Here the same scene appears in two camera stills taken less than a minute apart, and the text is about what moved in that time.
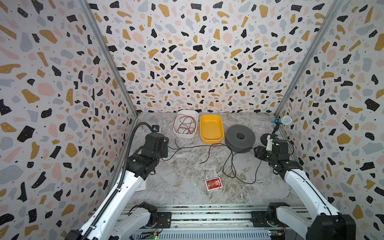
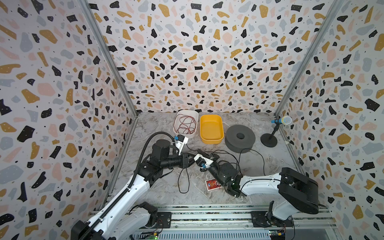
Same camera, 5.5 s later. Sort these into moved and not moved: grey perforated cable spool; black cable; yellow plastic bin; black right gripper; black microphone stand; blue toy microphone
Moved: black cable; black right gripper
Not moved: black microphone stand; grey perforated cable spool; yellow plastic bin; blue toy microphone
